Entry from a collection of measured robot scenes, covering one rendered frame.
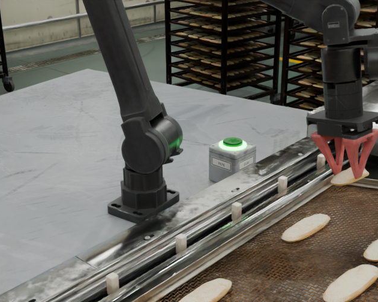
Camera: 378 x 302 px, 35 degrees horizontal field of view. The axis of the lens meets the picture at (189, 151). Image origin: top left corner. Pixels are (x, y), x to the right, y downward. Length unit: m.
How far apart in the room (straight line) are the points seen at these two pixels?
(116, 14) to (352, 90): 0.39
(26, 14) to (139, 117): 4.98
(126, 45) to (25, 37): 4.99
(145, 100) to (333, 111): 0.31
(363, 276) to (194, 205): 0.38
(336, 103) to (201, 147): 0.53
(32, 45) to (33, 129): 4.50
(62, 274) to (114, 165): 0.47
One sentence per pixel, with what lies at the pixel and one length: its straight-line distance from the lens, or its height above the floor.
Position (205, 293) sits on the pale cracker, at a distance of 0.74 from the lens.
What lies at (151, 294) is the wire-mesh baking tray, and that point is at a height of 0.89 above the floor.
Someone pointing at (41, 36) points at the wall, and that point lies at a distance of 6.07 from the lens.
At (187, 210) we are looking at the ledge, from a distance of 1.01.
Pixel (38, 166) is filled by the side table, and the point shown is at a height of 0.82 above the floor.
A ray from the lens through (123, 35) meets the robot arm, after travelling 1.00.
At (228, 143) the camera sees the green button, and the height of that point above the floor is 0.91.
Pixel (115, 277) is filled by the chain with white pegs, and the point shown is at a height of 0.87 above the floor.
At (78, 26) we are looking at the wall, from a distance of 6.33.
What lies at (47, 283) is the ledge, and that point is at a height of 0.86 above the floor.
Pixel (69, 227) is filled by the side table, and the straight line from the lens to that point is 1.07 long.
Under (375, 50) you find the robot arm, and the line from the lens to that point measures 0.90.
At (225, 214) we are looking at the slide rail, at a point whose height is 0.85.
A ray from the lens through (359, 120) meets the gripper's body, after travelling 0.90.
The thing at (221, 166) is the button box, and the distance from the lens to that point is 1.18.
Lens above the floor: 1.34
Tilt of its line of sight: 23 degrees down
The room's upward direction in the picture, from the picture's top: straight up
